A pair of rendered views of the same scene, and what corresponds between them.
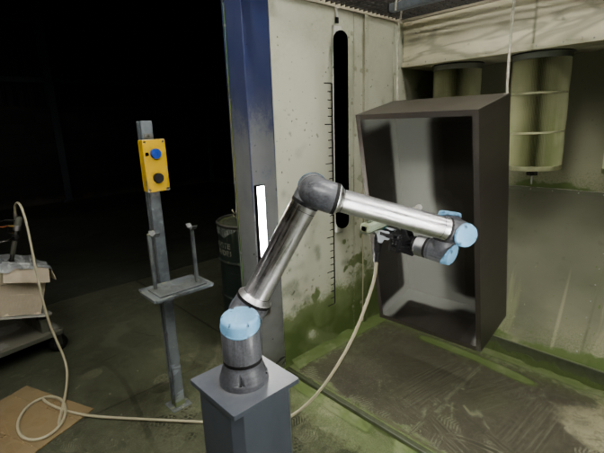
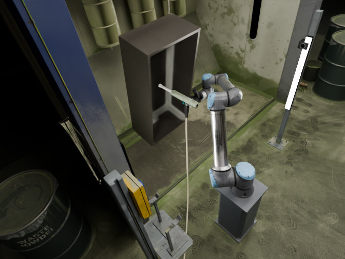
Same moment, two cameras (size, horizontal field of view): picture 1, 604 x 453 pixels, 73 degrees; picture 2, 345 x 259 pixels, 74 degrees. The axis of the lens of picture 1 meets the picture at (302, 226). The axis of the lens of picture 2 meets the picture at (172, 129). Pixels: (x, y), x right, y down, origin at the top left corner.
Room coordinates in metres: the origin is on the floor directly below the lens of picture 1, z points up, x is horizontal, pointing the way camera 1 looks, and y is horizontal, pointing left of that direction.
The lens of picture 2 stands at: (1.82, 1.29, 2.38)
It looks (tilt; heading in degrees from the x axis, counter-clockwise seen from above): 44 degrees down; 276
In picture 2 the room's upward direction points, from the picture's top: 8 degrees counter-clockwise
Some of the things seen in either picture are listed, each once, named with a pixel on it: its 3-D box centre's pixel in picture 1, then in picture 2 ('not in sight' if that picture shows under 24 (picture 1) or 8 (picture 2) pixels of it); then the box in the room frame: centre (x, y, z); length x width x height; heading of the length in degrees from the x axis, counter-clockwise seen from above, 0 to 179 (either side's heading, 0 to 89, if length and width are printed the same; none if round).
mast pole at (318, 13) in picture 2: not in sight; (293, 91); (0.67, -0.79, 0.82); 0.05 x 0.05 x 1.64; 43
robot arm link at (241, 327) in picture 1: (241, 333); (243, 174); (1.43, 0.25, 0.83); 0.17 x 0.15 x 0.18; 2
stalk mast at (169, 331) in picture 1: (162, 274); (148, 250); (2.14, 0.77, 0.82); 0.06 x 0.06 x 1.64; 43
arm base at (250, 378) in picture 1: (243, 367); (242, 184); (1.42, 0.25, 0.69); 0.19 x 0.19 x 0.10
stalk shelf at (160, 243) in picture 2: (176, 288); (165, 236); (2.04, 0.67, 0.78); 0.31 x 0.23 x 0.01; 133
